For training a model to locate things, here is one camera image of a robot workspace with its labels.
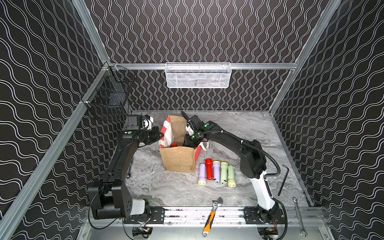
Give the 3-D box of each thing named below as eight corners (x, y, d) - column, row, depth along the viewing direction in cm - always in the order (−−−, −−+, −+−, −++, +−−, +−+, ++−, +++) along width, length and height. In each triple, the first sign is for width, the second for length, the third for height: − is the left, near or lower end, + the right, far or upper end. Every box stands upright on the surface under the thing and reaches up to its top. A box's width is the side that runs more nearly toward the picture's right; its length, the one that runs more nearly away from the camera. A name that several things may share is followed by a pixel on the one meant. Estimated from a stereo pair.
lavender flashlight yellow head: (198, 185, 86) (198, 183, 83) (197, 165, 94) (198, 163, 91) (206, 185, 86) (206, 183, 83) (205, 165, 94) (205, 163, 91)
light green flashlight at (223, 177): (219, 182, 87) (220, 180, 84) (220, 163, 94) (221, 161, 91) (226, 183, 86) (227, 181, 84) (227, 164, 94) (228, 162, 91)
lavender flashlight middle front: (213, 182, 87) (213, 180, 84) (213, 163, 95) (213, 160, 92) (219, 183, 87) (220, 180, 84) (219, 163, 95) (220, 161, 92)
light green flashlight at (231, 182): (227, 187, 85) (228, 185, 83) (227, 166, 93) (227, 164, 90) (235, 188, 85) (236, 186, 82) (233, 167, 92) (234, 165, 90)
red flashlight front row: (206, 180, 87) (207, 178, 86) (205, 160, 95) (205, 158, 93) (213, 180, 87) (214, 178, 86) (212, 160, 95) (212, 158, 93)
